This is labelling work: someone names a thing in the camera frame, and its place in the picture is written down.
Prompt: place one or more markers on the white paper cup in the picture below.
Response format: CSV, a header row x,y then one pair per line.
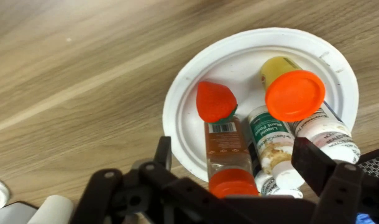
x,y
52,210

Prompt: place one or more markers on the spice jar red lid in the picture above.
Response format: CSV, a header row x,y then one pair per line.
x,y
227,154

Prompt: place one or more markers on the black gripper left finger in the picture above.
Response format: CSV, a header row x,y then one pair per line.
x,y
172,200

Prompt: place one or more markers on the yellow tub orange lid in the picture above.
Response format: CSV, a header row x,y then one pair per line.
x,y
295,95

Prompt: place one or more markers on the red toy strawberry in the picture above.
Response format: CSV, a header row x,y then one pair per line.
x,y
214,101

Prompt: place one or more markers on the white paper plate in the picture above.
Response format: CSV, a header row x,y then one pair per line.
x,y
239,58

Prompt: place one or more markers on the white pill bottle green label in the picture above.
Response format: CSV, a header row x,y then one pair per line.
x,y
271,141

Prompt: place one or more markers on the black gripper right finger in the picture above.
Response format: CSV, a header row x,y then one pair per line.
x,y
346,195

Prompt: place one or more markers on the blue folded cloth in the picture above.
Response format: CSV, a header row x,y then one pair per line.
x,y
363,220

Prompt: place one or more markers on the white pill bottle blue label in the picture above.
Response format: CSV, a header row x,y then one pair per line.
x,y
327,135

